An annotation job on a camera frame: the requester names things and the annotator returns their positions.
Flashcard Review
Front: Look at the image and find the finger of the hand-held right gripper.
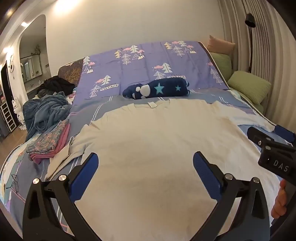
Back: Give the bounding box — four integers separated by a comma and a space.
274, 125, 296, 142
247, 126, 272, 145

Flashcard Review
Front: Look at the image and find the wall mirror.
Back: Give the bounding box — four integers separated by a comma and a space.
20, 54, 42, 82

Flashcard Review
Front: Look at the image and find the beige curtain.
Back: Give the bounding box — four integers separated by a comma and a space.
220, 0, 296, 130

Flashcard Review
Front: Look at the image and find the white shelf rack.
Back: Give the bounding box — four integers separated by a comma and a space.
0, 103, 16, 133

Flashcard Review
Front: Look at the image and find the navy star plush pillow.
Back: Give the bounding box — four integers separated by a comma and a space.
122, 77, 191, 100

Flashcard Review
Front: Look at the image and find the black clothes pile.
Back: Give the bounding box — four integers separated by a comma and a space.
38, 76, 75, 95

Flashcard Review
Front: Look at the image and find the dark branch-print pillow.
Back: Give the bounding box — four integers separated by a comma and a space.
57, 59, 85, 85

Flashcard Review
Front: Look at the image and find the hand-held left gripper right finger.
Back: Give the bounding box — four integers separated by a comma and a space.
193, 151, 271, 241

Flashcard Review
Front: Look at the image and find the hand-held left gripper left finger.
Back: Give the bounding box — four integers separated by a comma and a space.
22, 152, 100, 241

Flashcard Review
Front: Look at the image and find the purple tree-print quilt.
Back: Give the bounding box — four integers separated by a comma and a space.
74, 40, 232, 105

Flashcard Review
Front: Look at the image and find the white cat figurine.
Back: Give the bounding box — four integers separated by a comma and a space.
13, 97, 25, 130

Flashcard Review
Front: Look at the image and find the black floor lamp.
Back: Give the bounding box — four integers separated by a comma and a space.
245, 13, 256, 73

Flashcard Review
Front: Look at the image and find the pink pillow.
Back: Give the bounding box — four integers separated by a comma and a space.
207, 35, 236, 55

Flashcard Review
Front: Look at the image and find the large green pillow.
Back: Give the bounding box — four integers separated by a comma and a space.
228, 71, 271, 105

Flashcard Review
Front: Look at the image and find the folded pink cloth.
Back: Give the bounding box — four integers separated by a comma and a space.
29, 124, 71, 165

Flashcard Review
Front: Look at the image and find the blue fleece blanket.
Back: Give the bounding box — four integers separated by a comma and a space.
23, 91, 73, 137

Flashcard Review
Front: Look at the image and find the small green pillow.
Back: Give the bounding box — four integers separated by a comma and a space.
209, 52, 232, 81

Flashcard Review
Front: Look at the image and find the white shirt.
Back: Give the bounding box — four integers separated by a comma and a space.
45, 98, 284, 241

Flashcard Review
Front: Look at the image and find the person's right hand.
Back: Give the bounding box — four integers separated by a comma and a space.
271, 180, 288, 219

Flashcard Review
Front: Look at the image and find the folded floral cloth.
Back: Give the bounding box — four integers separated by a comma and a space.
26, 117, 70, 159

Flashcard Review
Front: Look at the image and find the grey-blue striped bedsheet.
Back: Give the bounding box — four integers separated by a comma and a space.
0, 89, 281, 232

